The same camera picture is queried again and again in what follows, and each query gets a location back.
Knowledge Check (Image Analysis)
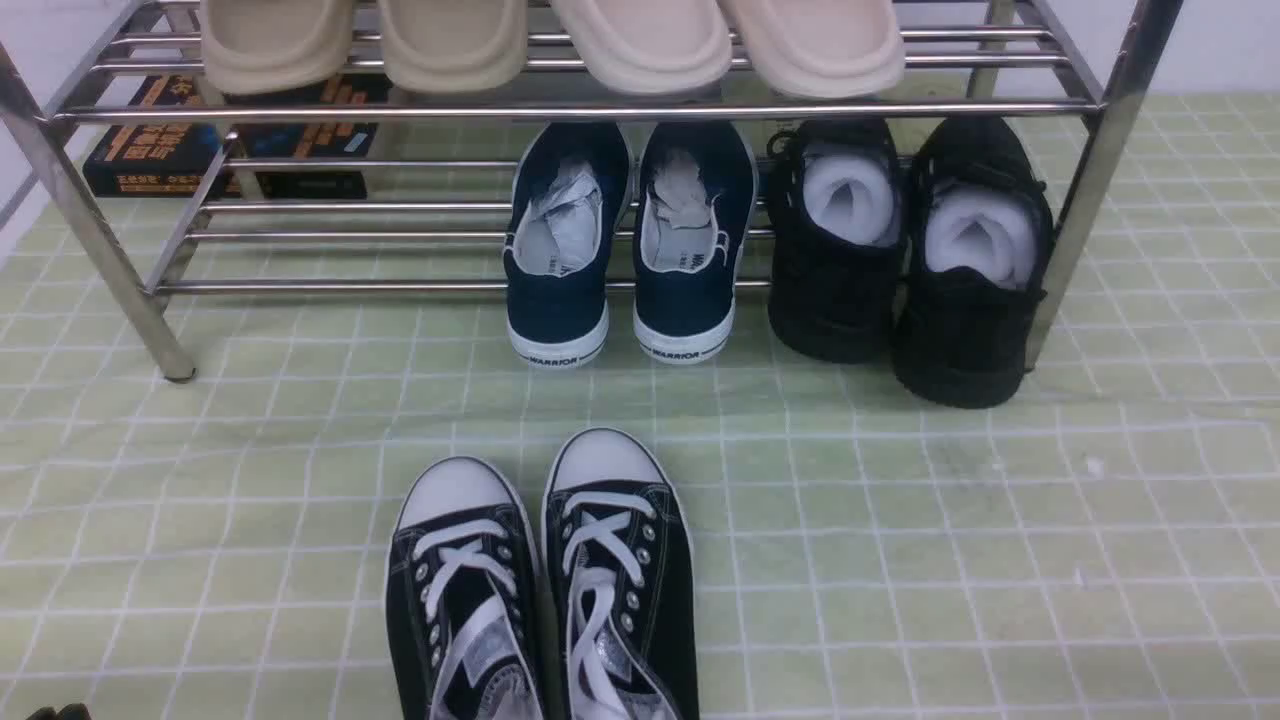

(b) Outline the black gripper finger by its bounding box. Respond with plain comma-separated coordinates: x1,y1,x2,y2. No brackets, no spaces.
58,703,92,720

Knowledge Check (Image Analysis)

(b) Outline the navy slip-on shoe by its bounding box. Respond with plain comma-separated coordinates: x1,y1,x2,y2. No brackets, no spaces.
632,120,759,365
502,122,634,369

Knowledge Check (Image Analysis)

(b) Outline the silver metal shoe rack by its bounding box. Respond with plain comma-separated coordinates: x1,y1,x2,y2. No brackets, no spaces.
3,1,1183,384

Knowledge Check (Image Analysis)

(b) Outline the green checkered tablecloth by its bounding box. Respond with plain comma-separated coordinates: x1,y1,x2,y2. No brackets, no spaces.
1,95,1279,719

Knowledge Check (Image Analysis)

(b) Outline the black canvas sneaker left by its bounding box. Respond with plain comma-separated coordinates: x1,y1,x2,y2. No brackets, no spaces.
384,456,545,719

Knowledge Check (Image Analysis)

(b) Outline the black canvas sneaker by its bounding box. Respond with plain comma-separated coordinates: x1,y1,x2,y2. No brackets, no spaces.
541,427,700,719
384,456,545,719

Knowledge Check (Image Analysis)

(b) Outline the black canvas sneaker right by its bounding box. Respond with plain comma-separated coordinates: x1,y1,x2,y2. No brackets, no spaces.
541,427,700,719

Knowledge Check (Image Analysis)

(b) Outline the black orange book left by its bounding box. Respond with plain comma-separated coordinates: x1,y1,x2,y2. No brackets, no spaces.
82,74,241,199

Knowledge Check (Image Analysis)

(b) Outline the black blue book right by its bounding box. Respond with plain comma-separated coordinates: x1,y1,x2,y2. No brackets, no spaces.
227,74,390,200

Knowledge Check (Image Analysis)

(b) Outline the beige slipper far left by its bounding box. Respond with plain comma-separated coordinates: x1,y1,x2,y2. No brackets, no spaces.
198,1,356,95

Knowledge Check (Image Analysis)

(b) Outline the beige slipper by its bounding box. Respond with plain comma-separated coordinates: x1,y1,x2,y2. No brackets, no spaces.
378,1,529,94
198,1,356,95

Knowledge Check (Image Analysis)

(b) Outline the cream slipper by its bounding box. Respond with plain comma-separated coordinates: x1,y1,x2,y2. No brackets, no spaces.
719,1,906,99
549,1,733,96

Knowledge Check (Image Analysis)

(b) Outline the black knit sneaker left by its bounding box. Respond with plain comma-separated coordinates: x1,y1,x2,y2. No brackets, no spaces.
764,117,908,364

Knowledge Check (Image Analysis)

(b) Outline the black knit sneaker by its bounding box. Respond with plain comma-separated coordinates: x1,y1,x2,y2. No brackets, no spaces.
891,117,1055,409
764,117,908,364

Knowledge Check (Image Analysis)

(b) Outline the cream slipper far right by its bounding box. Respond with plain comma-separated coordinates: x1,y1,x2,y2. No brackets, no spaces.
719,1,906,99

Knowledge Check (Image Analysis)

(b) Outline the black knit sneaker right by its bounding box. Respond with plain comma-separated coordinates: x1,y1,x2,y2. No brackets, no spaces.
891,117,1055,409

